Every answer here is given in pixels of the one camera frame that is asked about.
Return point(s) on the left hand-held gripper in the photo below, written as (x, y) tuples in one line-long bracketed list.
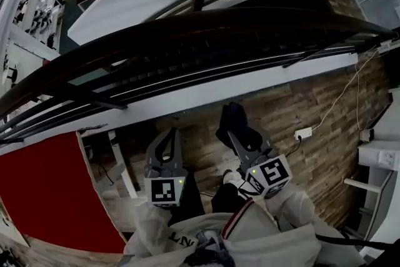
[(165, 190)]

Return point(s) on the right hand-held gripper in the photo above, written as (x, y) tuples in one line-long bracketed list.
[(268, 176)]

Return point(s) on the dark blue cloth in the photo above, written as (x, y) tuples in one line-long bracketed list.
[(234, 125)]

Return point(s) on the dark wooden railing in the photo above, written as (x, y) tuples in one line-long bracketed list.
[(156, 37)]

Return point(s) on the person's left forearm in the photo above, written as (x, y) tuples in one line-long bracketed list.
[(150, 228)]

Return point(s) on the person's right forearm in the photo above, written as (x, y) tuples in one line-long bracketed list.
[(293, 206)]

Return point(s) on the person's white shoe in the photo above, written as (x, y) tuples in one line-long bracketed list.
[(232, 177)]

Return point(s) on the white power strip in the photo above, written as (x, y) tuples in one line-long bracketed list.
[(303, 133)]

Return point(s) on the person's black trousers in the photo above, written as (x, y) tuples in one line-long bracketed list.
[(222, 200)]

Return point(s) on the person's white printed jacket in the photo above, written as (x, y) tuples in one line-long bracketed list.
[(250, 234)]

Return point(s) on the red covered table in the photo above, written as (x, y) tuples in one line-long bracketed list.
[(47, 190)]

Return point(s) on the white power socket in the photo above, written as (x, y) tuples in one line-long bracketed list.
[(389, 159)]

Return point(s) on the white desk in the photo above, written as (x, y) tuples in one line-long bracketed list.
[(381, 197)]

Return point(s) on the black round stool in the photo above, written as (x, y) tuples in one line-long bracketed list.
[(12, 73)]

